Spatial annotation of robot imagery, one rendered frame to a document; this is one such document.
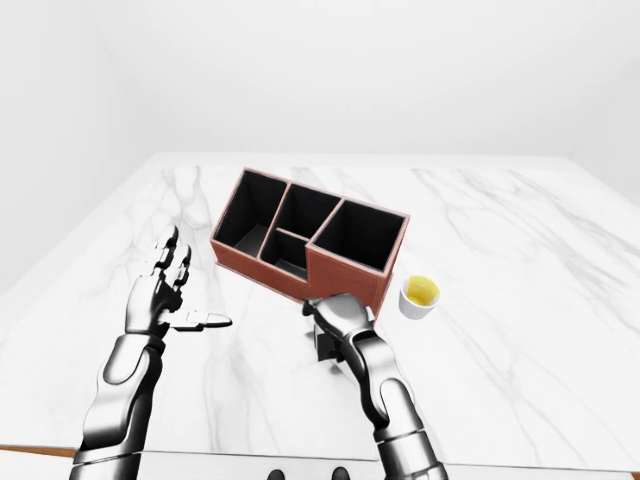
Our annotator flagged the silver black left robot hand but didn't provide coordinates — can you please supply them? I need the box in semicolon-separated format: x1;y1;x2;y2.
123;224;234;339

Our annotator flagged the red-brown desk caddy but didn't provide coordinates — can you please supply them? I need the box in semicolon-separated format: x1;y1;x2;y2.
209;167;412;322

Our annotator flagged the white cup with yellow liquid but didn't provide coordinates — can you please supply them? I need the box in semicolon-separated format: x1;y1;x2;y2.
398;274;443;321

